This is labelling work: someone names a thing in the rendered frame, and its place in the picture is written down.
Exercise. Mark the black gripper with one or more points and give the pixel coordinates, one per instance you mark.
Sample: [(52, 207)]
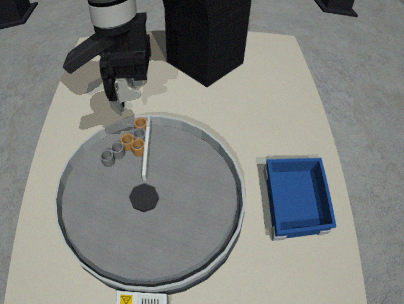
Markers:
[(131, 47)]

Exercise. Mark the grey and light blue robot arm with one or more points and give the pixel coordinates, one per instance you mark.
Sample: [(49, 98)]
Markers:
[(105, 18)]

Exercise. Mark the bronze bushing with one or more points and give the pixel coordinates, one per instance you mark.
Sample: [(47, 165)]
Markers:
[(140, 121), (136, 143), (125, 138)]

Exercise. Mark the grey metal bushing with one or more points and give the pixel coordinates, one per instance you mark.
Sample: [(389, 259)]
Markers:
[(120, 154), (138, 132), (109, 162)]

